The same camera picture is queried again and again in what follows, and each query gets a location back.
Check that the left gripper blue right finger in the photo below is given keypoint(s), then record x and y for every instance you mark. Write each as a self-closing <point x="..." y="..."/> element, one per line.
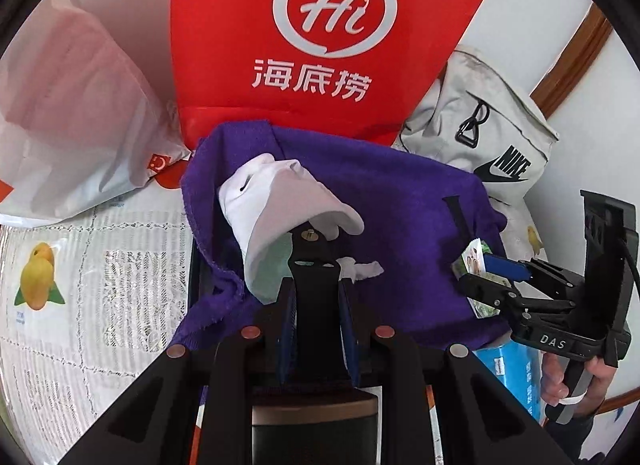
<point x="349" y="341"/>

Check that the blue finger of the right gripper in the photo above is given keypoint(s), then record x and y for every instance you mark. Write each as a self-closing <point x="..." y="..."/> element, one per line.
<point x="512" y="270"/>
<point x="493" y="291"/>

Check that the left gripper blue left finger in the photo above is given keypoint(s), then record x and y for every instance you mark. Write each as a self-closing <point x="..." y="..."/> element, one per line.
<point x="286" y="302"/>

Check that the fruit sticker packet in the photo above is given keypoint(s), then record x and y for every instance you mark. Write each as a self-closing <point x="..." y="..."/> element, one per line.
<point x="472" y="261"/>

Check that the white tissue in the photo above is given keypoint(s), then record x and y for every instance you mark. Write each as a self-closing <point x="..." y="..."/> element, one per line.
<point x="355" y="272"/>

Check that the mint green cloth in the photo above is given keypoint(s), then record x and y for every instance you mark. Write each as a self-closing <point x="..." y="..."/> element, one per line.
<point x="270" y="269"/>

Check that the white cotton glove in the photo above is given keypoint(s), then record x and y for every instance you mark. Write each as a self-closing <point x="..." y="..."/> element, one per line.
<point x="266" y="198"/>

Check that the right hand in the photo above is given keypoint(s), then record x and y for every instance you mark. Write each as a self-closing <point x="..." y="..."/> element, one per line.
<point x="553" y="388"/>

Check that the purple towel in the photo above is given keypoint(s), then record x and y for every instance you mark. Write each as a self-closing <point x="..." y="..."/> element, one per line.
<point x="408" y="229"/>

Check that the blue tissue pack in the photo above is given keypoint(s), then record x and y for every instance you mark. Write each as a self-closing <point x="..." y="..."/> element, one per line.
<point x="518" y="367"/>

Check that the dark green tea box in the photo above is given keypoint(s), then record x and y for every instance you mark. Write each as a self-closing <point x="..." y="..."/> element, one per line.
<point x="251" y="418"/>

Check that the grey Nike waist bag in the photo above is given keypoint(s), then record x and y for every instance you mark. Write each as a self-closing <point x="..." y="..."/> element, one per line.
<point x="474" y="119"/>

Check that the fruit print tablecloth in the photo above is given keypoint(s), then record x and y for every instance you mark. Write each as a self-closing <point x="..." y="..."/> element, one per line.
<point x="123" y="272"/>

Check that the red Haidilao paper bag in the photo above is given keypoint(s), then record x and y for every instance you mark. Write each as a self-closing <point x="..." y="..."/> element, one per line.
<point x="355" y="68"/>

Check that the white Miniso plastic bag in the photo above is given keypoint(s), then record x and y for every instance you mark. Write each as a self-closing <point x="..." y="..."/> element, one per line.
<point x="80" y="124"/>

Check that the brown wooden door frame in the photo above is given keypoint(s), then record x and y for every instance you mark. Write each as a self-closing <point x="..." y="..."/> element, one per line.
<point x="574" y="61"/>

